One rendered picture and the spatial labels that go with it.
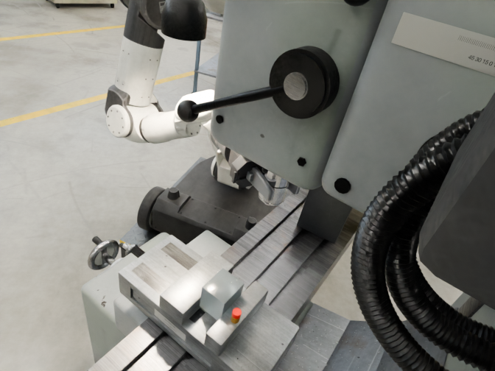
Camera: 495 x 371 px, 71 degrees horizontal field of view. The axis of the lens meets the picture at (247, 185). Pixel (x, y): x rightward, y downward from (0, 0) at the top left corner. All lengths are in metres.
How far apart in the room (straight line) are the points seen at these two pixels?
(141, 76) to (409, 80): 0.65
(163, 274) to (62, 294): 1.26
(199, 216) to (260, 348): 0.84
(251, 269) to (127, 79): 0.54
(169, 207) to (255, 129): 1.05
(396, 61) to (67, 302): 1.81
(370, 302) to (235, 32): 0.32
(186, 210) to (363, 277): 1.26
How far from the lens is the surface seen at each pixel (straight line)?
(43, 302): 1.98
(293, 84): 0.37
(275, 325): 0.72
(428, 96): 0.34
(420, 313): 0.28
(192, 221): 1.43
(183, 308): 0.67
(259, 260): 0.90
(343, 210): 0.95
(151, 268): 0.77
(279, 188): 0.58
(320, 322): 0.93
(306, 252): 0.96
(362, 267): 0.23
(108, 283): 1.09
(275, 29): 0.41
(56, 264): 2.11
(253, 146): 0.46
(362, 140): 0.37
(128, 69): 0.88
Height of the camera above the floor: 1.58
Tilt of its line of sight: 37 degrees down
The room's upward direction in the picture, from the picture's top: 12 degrees clockwise
